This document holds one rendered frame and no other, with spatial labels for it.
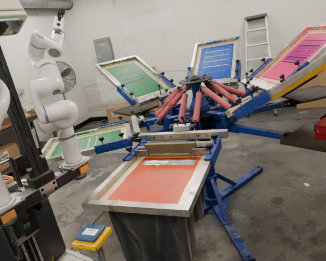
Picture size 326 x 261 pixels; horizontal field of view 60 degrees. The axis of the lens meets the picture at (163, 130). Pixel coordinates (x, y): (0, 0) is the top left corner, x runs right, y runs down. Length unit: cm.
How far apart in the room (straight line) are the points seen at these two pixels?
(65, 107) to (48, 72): 17
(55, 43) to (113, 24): 513
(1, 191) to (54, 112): 42
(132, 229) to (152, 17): 506
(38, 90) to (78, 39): 585
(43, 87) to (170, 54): 494
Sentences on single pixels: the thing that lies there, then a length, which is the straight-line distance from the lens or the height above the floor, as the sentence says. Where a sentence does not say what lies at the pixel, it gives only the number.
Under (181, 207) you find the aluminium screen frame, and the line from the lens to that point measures 132.
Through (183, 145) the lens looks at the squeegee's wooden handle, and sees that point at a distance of 181.
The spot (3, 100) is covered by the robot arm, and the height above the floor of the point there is 159.
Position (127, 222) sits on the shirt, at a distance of 162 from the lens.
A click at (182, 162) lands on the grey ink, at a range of 179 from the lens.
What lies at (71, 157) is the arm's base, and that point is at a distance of 166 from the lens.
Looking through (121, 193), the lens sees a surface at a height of 96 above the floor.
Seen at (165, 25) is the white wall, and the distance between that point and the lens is 607.
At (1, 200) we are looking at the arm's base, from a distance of 147.
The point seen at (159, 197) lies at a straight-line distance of 148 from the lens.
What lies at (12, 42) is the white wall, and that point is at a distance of 610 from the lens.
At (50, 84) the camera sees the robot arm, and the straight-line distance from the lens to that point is 130.
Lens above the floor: 173
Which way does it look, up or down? 18 degrees down
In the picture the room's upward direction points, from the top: 11 degrees counter-clockwise
